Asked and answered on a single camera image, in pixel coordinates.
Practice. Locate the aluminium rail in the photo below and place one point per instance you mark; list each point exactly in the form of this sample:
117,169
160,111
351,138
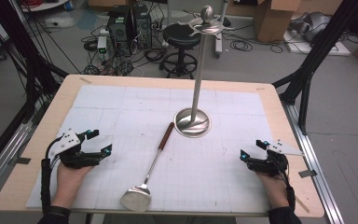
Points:
317,174
0,161

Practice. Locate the black metal frame stand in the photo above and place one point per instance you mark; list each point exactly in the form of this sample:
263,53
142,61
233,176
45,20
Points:
317,56
28,62

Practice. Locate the white floor board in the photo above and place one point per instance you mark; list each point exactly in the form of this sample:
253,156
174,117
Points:
338,49

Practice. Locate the black round stool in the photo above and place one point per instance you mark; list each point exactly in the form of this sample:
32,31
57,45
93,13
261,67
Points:
180,35

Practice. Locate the grey machine on floor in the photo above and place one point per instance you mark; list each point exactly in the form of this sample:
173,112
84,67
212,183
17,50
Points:
315,25

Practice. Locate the white and green power supply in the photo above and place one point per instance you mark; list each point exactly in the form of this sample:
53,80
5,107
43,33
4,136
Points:
102,46

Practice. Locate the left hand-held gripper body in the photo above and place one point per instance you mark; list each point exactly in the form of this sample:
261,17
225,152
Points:
66,140

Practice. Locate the person's right hand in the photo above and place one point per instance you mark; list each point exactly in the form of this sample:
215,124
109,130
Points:
276,189

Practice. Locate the white grid mat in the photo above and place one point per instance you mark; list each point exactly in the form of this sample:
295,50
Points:
199,168

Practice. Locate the tall metal utensil stand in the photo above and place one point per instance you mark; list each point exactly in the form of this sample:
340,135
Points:
193,124

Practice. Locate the black tape strip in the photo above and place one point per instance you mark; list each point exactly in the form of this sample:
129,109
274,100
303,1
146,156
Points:
22,160

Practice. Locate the person's left hand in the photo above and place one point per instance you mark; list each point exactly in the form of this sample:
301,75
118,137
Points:
68,183

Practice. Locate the black computer tower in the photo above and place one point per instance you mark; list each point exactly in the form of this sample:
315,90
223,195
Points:
127,26

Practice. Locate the white pole stand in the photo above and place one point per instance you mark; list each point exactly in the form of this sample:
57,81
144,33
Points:
220,37

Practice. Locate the grey tape strip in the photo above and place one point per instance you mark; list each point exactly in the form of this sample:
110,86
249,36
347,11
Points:
307,173

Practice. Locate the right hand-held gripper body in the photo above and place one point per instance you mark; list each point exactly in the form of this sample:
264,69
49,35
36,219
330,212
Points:
270,165

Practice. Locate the large open cardboard box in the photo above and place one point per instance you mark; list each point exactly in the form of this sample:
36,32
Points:
273,21

